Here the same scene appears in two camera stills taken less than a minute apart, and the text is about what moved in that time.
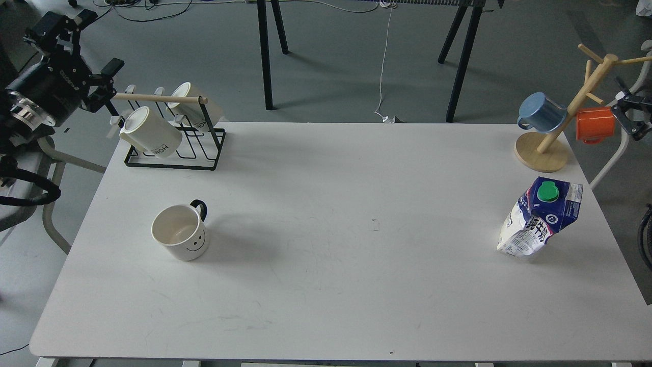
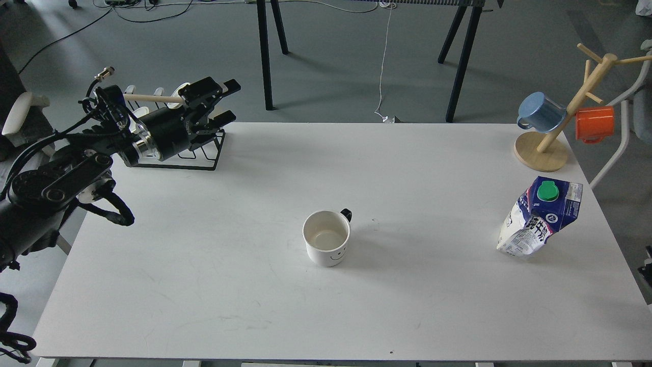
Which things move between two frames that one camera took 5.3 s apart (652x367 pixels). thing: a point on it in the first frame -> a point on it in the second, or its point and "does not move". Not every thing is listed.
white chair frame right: x=606 y=169 does not move
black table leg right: x=470 y=42 does not move
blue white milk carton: x=546 y=208 does not move
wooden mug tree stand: x=546 y=152 does not move
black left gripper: x=53 y=91 -> x=171 y=129
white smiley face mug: x=182 y=229 -> x=326 y=234
